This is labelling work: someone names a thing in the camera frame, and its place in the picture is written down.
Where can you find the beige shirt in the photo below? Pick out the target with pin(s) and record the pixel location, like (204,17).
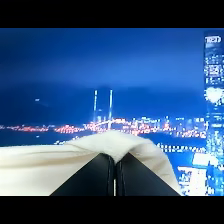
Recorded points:
(40,170)

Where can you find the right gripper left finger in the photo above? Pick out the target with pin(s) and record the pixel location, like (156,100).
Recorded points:
(91,178)

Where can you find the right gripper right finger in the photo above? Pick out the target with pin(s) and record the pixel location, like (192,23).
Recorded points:
(141,178)

